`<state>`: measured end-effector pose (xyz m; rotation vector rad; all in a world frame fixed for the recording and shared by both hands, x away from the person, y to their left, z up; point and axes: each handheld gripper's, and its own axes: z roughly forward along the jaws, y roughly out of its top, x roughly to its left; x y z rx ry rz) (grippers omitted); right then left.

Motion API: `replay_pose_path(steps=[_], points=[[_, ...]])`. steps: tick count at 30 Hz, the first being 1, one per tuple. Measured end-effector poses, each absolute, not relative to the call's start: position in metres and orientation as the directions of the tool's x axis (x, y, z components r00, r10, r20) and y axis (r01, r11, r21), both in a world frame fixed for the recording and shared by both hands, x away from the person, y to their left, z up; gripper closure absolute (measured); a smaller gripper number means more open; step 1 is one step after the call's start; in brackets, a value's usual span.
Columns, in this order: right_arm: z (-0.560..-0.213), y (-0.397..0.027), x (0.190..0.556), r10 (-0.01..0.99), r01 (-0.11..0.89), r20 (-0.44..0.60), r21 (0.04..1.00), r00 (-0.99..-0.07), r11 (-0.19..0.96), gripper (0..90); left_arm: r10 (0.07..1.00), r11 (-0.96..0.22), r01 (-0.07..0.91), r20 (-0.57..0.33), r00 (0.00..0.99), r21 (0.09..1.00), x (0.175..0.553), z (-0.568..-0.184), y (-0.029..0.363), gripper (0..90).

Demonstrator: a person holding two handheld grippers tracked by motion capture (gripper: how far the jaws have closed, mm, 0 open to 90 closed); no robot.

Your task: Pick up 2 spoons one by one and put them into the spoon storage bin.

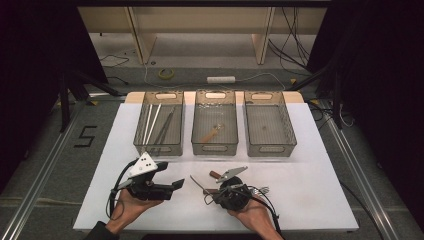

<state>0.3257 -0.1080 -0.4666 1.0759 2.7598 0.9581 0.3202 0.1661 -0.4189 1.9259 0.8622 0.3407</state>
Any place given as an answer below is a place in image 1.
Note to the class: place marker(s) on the smoky clear plastic bin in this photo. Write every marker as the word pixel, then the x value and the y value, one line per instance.
pixel 215 113
pixel 268 126
pixel 173 133

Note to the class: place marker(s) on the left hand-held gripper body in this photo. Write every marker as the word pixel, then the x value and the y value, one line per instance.
pixel 143 165

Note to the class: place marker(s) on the light wooden shelf unit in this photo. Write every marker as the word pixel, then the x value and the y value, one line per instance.
pixel 200 20

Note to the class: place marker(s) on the white power strip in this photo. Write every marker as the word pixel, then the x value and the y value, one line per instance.
pixel 220 79

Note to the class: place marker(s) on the yellow tape roll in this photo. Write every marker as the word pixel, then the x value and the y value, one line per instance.
pixel 160 74

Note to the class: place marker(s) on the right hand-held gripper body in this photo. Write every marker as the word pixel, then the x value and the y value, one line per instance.
pixel 233 196

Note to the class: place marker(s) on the person's left hand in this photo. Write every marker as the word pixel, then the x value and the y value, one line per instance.
pixel 128 208

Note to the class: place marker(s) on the black metal stand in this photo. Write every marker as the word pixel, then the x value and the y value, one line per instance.
pixel 336 100
pixel 64 100

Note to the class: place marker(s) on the metal chopstick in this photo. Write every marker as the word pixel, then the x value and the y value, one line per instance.
pixel 161 135
pixel 166 125

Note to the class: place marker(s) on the white paper table cover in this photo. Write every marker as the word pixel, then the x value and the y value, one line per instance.
pixel 300 186

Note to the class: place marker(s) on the metal floor rail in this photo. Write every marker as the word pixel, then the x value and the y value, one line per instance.
pixel 43 173
pixel 360 173

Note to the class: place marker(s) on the person's right hand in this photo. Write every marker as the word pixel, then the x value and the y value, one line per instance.
pixel 256 216

